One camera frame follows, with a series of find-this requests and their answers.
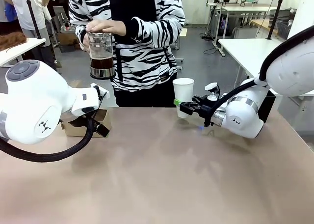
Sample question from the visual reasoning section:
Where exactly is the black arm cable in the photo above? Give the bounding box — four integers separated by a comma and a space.
203, 25, 314, 128
0, 103, 99, 164

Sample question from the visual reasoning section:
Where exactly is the grey wire basket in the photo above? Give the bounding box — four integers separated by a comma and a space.
276, 21, 294, 40

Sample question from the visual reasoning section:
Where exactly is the person's right forearm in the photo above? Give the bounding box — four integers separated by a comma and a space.
74, 24, 95, 52

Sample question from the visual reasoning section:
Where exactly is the person's left hand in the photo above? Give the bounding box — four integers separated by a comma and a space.
86, 19, 127, 35

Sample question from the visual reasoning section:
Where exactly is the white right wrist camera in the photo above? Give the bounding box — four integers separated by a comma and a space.
205, 82, 220, 102

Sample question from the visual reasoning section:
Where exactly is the brown furry object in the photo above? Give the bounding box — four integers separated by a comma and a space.
0, 33, 27, 52

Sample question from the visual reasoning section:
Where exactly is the brown cardboard cup carrier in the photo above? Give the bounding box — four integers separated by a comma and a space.
60, 108, 112, 138

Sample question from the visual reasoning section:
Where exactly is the white desk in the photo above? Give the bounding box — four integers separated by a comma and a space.
220, 5, 279, 42

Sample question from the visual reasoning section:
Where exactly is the person's left forearm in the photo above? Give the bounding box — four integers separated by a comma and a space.
125, 16, 186, 52

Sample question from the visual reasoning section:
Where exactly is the wooden table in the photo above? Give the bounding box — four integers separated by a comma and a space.
250, 19, 279, 35

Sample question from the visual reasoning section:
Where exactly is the small white table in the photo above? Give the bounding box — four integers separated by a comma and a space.
0, 38, 47, 67

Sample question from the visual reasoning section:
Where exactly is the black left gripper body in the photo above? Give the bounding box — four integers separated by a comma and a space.
94, 120, 111, 138

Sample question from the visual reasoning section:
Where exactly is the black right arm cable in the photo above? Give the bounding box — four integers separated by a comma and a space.
203, 25, 314, 128

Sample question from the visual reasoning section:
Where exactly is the large white table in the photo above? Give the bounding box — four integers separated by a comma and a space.
217, 38, 314, 97

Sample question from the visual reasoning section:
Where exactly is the black stand pole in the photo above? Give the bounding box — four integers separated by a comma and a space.
266, 0, 287, 40
24, 0, 42, 40

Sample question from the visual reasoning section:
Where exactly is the black cloth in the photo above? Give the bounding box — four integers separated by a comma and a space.
48, 0, 71, 20

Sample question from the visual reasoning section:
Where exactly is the glass french press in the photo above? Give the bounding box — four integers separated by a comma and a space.
87, 31, 116, 80

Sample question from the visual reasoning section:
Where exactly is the person's right hand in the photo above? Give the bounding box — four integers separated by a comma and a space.
82, 32, 90, 52

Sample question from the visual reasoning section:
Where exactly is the brown cardboard box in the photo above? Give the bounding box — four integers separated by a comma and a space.
58, 32, 80, 47

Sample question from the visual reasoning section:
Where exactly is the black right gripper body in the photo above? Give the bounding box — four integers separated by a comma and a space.
195, 105, 217, 127

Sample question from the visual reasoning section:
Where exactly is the bystander in blue shirt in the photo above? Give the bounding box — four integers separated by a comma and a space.
0, 0, 19, 34

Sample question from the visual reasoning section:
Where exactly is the white paper cup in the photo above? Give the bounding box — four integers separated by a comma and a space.
172, 78, 195, 118

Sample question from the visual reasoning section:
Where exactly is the bystander in white shirt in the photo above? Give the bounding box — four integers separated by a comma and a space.
12, 0, 57, 71

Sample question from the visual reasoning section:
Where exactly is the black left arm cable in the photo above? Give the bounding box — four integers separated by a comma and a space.
0, 103, 99, 164

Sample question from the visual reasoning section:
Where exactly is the zebra striped hoodie torso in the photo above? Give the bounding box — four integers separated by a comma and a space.
68, 0, 186, 108

